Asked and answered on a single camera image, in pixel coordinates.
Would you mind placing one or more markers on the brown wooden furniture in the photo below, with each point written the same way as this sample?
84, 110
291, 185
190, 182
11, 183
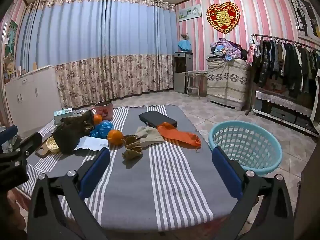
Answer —
310, 192

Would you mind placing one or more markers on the blue covered bottle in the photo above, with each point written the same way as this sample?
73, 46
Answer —
184, 45

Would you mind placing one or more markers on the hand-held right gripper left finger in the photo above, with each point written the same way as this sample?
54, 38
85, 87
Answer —
96, 170

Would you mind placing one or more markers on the beige cloth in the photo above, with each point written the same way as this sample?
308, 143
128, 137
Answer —
150, 135

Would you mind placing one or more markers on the red heart wall decoration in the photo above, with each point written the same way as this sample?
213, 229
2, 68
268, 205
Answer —
223, 16

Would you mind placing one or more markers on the grey striped table cloth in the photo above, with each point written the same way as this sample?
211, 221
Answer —
130, 192

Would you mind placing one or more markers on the low dark cabinet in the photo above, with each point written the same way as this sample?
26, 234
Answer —
282, 115

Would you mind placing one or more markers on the row of hanging clothes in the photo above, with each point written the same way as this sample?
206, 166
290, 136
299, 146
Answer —
287, 62

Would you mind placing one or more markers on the metal clothes rack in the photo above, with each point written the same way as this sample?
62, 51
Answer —
280, 38

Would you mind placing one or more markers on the pink hanging bag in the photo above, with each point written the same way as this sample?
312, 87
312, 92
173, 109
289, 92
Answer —
252, 52

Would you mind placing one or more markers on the blue and floral curtain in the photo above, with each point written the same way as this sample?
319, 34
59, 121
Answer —
100, 42

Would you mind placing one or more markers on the framed wall photo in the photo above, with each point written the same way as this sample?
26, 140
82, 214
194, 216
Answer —
302, 15

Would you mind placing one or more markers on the screen under beige cover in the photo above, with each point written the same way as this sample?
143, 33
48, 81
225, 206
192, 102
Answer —
315, 92

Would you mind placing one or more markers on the yellow round lid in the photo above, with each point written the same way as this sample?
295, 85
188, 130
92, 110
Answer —
53, 145

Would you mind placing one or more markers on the black zip case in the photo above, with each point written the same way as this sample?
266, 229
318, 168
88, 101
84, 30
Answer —
155, 118

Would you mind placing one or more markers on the landscape wall picture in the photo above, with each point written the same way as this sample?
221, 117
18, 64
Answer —
190, 12

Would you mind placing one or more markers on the white paper sheet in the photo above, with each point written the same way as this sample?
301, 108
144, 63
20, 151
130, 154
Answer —
92, 143

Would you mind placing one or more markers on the pink mug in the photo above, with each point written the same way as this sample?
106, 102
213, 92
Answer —
105, 111

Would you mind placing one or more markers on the white cabinet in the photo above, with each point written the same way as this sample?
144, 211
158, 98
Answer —
30, 92

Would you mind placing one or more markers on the dark round container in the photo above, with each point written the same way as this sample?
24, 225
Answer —
66, 140

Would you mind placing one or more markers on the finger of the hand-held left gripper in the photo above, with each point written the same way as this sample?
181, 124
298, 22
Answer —
8, 133
30, 142

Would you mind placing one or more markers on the light blue plastic basket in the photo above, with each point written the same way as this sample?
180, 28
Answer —
265, 165

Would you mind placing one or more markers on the orange fruit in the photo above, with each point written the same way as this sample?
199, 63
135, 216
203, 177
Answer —
115, 137
98, 119

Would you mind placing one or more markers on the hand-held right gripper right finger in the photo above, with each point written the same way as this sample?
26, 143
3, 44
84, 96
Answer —
225, 170

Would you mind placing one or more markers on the blue plastic bag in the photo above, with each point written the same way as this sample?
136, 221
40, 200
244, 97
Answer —
102, 128

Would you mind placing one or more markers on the white lace cloth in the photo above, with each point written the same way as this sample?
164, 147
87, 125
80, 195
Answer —
282, 99

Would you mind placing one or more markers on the small potted plant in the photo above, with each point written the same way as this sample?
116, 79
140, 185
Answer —
185, 36

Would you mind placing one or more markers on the orange cloth bag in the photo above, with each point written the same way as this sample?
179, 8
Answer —
180, 137

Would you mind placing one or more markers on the teal tissue box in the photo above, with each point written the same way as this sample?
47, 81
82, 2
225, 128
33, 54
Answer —
62, 115

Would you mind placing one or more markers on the wall poster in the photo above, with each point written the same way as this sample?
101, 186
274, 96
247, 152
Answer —
11, 37

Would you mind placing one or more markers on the phone in brown case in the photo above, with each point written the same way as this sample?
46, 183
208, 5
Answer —
41, 151

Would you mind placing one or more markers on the grey water dispenser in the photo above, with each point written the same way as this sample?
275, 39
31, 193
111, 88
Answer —
182, 80

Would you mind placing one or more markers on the pile of clothes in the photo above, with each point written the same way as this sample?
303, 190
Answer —
225, 48

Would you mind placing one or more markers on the cabinet under patterned cloth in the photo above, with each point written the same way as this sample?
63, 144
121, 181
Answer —
227, 85

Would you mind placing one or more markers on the small side table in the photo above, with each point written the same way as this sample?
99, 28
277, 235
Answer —
197, 73

